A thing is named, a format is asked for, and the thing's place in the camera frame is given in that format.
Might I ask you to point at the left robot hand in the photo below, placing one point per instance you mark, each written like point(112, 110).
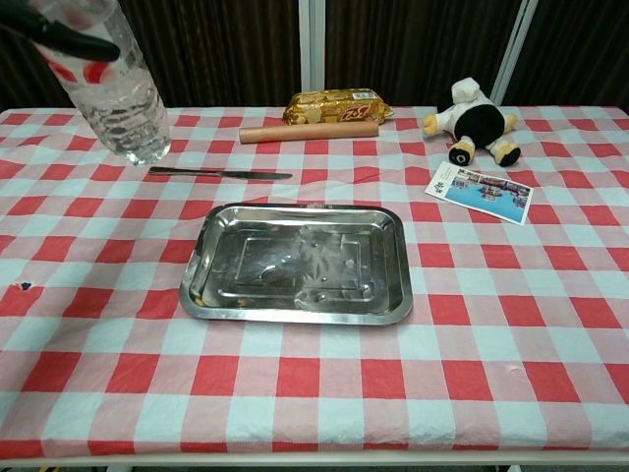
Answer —
point(74, 41)

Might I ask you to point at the transparent plastic water bottle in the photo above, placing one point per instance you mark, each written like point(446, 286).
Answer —
point(125, 118)

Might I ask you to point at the silver metal tray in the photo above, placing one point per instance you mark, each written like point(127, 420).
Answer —
point(295, 268)

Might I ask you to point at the dark pleated curtain panel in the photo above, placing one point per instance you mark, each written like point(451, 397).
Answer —
point(19, 74)
point(580, 49)
point(221, 49)
point(413, 44)

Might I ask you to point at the silver table knife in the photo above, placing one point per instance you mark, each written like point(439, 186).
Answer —
point(216, 173)

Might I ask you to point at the wooden rolling pin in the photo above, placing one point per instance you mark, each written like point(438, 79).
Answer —
point(309, 133)

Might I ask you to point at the gold snack package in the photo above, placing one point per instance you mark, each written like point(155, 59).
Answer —
point(334, 107)

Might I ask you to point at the black and white plush toy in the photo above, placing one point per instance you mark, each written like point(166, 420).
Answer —
point(479, 123)

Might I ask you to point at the blue picture postcard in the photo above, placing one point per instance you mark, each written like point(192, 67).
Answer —
point(484, 192)

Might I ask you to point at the red white checkered tablecloth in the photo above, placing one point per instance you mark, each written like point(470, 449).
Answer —
point(442, 344)

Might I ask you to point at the white partition post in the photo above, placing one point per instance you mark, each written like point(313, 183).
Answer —
point(513, 49)
point(313, 49)

